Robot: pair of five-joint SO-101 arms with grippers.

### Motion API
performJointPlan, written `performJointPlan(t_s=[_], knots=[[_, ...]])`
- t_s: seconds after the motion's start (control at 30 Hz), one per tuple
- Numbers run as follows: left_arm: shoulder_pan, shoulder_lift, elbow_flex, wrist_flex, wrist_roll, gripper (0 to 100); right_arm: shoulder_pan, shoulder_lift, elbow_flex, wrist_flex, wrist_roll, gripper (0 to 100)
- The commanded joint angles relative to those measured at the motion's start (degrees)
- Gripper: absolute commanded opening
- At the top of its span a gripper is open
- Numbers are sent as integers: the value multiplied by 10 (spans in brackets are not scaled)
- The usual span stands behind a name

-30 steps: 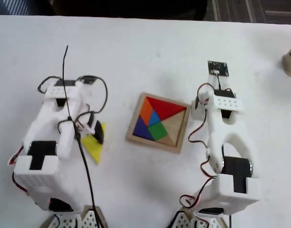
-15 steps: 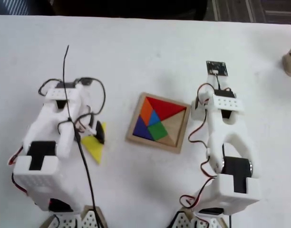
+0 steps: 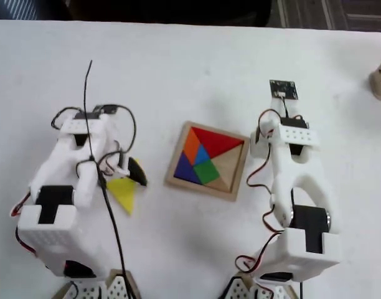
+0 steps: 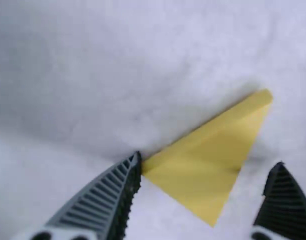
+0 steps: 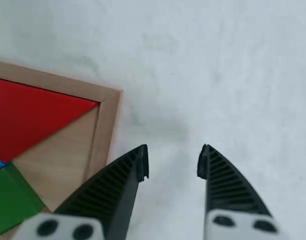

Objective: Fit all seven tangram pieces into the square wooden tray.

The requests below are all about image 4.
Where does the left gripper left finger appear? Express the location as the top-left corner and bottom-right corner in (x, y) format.
(16, 150), (143, 240)

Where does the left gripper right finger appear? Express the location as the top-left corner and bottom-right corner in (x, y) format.
(249, 161), (306, 240)

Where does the yellow triangle tangram piece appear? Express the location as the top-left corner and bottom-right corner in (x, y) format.
(141, 88), (274, 228)

